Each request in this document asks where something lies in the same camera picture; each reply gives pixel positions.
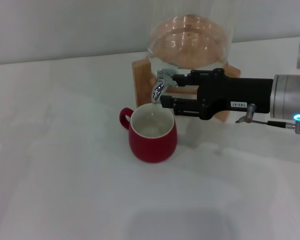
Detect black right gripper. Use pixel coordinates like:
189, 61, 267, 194
160, 68, 275, 121

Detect chrome faucet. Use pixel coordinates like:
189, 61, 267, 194
151, 67, 179, 105

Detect red ceramic cup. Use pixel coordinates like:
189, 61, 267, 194
119, 103, 178, 164

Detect wooden dispenser stand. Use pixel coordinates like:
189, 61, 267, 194
131, 58, 242, 123

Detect glass water dispenser jar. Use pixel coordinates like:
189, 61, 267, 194
146, 0, 235, 83

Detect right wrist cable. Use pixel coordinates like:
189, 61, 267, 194
235, 102, 300, 135

